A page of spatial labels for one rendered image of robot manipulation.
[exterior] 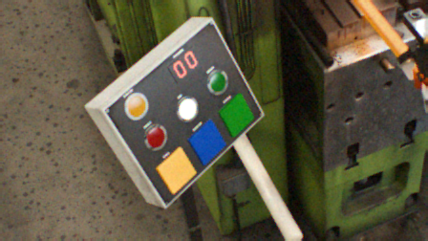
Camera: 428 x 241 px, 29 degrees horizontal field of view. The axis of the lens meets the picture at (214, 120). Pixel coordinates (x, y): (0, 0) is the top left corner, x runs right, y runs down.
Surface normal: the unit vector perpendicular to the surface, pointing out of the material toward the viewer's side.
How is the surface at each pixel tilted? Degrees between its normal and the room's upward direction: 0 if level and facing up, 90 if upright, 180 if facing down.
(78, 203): 0
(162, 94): 60
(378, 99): 90
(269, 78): 90
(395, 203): 90
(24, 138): 0
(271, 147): 90
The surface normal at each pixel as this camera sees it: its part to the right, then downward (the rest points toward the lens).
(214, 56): 0.58, 0.11
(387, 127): 0.38, 0.70
